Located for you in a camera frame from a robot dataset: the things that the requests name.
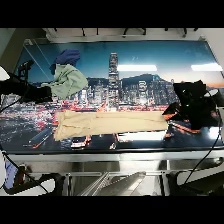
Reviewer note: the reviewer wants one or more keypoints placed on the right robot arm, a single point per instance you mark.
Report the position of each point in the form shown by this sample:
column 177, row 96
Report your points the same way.
column 196, row 106

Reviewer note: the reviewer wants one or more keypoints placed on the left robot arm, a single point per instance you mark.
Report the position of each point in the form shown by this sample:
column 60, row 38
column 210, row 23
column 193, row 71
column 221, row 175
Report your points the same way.
column 20, row 90

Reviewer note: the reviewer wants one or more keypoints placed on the beige garment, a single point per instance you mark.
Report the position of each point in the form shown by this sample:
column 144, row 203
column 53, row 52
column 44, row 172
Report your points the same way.
column 110, row 123

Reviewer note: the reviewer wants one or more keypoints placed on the pale green garment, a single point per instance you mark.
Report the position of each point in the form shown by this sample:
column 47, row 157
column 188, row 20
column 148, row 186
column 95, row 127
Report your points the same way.
column 68, row 81

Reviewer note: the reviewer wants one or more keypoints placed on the blue garment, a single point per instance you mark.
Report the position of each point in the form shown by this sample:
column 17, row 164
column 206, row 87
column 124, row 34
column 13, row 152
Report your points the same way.
column 68, row 56

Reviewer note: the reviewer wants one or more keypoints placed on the silver frame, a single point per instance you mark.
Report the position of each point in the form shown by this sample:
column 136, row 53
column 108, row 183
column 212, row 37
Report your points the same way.
column 133, row 166

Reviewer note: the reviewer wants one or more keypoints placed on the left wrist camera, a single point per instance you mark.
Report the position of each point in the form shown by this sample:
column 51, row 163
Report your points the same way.
column 26, row 67

